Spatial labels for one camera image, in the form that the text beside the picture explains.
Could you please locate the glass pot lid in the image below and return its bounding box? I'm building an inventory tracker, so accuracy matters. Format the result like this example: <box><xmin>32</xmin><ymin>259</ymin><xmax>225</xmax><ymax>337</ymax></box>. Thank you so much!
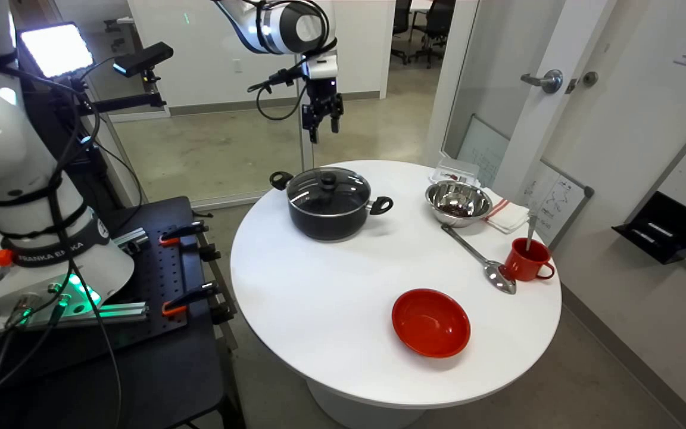
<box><xmin>288</xmin><ymin>167</ymin><xmax>373</xmax><ymax>217</ymax></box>

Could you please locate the row of office chairs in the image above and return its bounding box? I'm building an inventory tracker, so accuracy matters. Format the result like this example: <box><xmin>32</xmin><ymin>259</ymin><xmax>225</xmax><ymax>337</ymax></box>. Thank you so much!
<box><xmin>390</xmin><ymin>0</ymin><xmax>458</xmax><ymax>67</ymax></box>

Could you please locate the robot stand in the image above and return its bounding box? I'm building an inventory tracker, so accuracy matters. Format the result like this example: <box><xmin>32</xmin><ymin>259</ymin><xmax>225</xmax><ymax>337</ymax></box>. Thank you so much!
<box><xmin>0</xmin><ymin>196</ymin><xmax>244</xmax><ymax>429</ymax></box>

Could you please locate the silver door handle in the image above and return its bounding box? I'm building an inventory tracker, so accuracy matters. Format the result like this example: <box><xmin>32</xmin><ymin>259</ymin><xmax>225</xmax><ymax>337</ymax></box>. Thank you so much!
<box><xmin>520</xmin><ymin>69</ymin><xmax>565</xmax><ymax>95</ymax></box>

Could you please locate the white cloth with red stripe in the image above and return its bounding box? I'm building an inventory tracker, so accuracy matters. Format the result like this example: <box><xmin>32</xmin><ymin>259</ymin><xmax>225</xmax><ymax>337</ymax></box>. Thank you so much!
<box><xmin>482</xmin><ymin>188</ymin><xmax>531</xmax><ymax>235</ymax></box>

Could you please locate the black cable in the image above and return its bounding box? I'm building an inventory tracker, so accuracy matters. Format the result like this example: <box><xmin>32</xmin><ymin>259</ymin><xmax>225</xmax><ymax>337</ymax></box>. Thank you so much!
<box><xmin>68</xmin><ymin>262</ymin><xmax>124</xmax><ymax>429</ymax></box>

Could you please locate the lit light panel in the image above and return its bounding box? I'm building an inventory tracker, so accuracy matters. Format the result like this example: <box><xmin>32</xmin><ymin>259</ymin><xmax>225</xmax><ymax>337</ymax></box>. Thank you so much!
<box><xmin>18</xmin><ymin>22</ymin><xmax>95</xmax><ymax>80</ymax></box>

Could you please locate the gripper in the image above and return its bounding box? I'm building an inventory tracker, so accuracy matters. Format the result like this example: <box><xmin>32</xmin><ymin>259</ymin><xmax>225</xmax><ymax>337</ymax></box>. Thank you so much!
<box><xmin>303</xmin><ymin>78</ymin><xmax>344</xmax><ymax>145</ymax></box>

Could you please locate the black wall tray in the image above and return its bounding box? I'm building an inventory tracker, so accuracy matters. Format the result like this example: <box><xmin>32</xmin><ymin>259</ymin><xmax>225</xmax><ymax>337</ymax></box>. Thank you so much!
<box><xmin>612</xmin><ymin>190</ymin><xmax>686</xmax><ymax>266</ymax></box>

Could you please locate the black clamp with orange handle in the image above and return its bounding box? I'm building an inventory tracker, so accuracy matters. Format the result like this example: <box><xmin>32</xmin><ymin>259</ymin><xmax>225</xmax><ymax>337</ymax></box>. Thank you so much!
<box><xmin>158</xmin><ymin>220</ymin><xmax>210</xmax><ymax>248</ymax></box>
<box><xmin>161</xmin><ymin>281</ymin><xmax>222</xmax><ymax>317</ymax></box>

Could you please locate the camera on mount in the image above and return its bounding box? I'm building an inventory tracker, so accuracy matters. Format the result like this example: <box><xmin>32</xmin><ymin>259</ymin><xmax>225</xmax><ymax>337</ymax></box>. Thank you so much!
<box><xmin>79</xmin><ymin>41</ymin><xmax>174</xmax><ymax>116</ymax></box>

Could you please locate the red mug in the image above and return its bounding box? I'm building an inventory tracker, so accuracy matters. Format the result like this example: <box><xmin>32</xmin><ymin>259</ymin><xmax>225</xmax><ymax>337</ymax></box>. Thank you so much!
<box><xmin>503</xmin><ymin>237</ymin><xmax>556</xmax><ymax>282</ymax></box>

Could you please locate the black pot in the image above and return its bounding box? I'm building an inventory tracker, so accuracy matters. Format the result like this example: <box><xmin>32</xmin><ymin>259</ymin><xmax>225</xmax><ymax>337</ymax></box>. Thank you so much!
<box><xmin>269</xmin><ymin>167</ymin><xmax>394</xmax><ymax>243</ymax></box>

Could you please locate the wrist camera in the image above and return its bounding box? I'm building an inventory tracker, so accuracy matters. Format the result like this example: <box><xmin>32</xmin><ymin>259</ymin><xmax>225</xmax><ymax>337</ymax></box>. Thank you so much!
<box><xmin>268</xmin><ymin>67</ymin><xmax>306</xmax><ymax>88</ymax></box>

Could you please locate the clear plastic container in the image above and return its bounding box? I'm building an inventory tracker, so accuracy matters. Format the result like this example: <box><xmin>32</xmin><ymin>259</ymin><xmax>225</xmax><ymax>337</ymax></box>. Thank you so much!
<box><xmin>429</xmin><ymin>157</ymin><xmax>481</xmax><ymax>187</ymax></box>

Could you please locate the red bowl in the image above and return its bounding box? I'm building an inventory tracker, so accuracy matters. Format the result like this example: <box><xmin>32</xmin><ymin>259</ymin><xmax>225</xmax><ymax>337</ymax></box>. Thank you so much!
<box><xmin>391</xmin><ymin>288</ymin><xmax>472</xmax><ymax>359</ymax></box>

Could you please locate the whiteboard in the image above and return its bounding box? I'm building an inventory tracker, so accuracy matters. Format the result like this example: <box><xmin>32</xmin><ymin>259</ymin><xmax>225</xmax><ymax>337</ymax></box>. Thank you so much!
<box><xmin>520</xmin><ymin>159</ymin><xmax>595</xmax><ymax>248</ymax></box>

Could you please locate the steel bowl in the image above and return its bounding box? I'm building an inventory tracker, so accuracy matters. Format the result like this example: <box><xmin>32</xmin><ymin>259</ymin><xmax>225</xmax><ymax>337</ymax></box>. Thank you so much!
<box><xmin>425</xmin><ymin>180</ymin><xmax>494</xmax><ymax>228</ymax></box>

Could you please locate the large steel spoon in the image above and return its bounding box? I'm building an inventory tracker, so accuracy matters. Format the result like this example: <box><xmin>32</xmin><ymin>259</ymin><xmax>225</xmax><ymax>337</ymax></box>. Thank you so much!
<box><xmin>441</xmin><ymin>223</ymin><xmax>517</xmax><ymax>296</ymax></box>

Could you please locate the white door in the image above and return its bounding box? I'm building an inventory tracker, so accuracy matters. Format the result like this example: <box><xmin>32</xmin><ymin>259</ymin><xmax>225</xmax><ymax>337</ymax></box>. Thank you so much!
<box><xmin>491</xmin><ymin>0</ymin><xmax>619</xmax><ymax>204</ymax></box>

